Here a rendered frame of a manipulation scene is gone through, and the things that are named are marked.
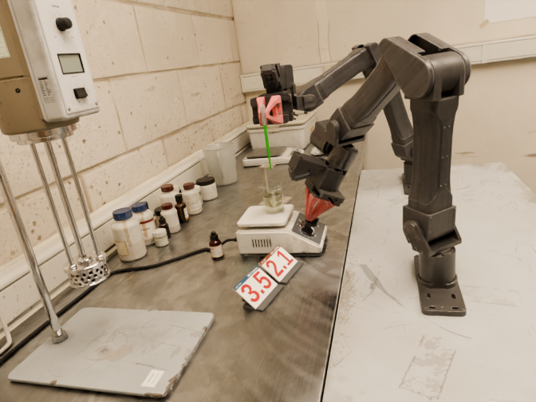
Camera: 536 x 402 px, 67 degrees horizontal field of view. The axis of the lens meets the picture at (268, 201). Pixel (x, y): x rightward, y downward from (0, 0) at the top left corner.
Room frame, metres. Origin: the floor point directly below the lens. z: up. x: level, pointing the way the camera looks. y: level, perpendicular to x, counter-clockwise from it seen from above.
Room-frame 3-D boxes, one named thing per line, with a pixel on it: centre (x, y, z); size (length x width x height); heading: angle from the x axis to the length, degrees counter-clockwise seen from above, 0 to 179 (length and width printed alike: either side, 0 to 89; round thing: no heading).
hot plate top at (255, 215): (0.93, 0.01, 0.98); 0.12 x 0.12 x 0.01; 73
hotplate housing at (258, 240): (0.92, -0.02, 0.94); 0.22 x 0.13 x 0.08; 74
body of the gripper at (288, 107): (1.04, -0.05, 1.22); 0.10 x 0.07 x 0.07; 73
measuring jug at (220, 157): (1.56, 0.16, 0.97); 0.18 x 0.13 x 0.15; 3
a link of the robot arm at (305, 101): (1.11, -0.10, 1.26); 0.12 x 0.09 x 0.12; 107
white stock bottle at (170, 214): (1.13, 0.29, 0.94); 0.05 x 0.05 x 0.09
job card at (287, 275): (0.79, -0.01, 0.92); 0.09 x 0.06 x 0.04; 149
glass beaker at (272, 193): (0.93, -0.01, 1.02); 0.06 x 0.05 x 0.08; 107
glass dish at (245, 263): (0.83, 0.07, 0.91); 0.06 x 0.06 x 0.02
